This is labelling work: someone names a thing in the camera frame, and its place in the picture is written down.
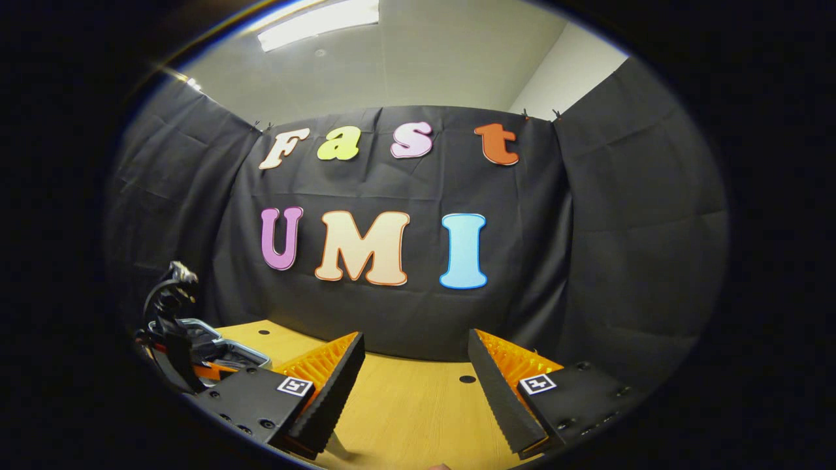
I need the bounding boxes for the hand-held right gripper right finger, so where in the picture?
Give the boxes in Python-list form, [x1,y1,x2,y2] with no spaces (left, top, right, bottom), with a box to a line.
[468,328,654,458]

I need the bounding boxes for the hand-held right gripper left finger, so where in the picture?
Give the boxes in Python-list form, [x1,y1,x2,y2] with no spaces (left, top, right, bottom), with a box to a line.
[195,331,366,461]

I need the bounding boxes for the black backdrop cloth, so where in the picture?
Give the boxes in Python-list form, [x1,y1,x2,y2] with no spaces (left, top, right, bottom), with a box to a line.
[104,55,729,392]

